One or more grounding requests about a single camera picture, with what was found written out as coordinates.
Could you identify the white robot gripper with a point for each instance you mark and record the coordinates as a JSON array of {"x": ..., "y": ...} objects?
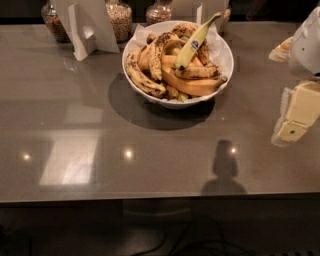
[{"x": 306, "y": 50}]

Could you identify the green-yellow banana with sticker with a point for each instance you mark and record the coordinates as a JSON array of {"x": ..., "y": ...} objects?
[{"x": 193, "y": 44}]

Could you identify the brown spotted banana right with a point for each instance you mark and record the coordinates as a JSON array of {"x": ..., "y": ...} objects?
[{"x": 197, "y": 72}]

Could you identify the smooth yellow banana front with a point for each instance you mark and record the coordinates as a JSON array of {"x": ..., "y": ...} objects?
[{"x": 198, "y": 87}]

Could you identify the spotted banana back top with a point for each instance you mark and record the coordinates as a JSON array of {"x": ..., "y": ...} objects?
[{"x": 184, "y": 29}]

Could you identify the spotted banana centre arch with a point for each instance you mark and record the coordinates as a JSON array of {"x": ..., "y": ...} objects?
[{"x": 157, "y": 48}]

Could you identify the white ceramic bowl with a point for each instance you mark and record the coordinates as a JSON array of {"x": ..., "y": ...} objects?
[{"x": 170, "y": 104}]

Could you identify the spotted banana left edge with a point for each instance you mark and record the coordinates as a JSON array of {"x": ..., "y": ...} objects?
[{"x": 139, "y": 78}]

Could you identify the white card stand right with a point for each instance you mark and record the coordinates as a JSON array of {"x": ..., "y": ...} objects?
[{"x": 197, "y": 11}]

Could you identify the glass jar right grains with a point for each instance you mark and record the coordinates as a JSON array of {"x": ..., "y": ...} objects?
[{"x": 159, "y": 11}]

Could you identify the glass jar grains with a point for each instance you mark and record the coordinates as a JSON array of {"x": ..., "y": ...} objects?
[
  {"x": 53, "y": 22},
  {"x": 159, "y": 11},
  {"x": 120, "y": 15}
]

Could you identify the glass jar middle grains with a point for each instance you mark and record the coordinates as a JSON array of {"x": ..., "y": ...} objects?
[{"x": 120, "y": 15}]

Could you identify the white folded card stand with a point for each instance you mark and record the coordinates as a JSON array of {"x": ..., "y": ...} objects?
[{"x": 88, "y": 26}]

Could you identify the glass jar left grains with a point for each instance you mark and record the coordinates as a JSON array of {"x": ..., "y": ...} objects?
[{"x": 53, "y": 22}]

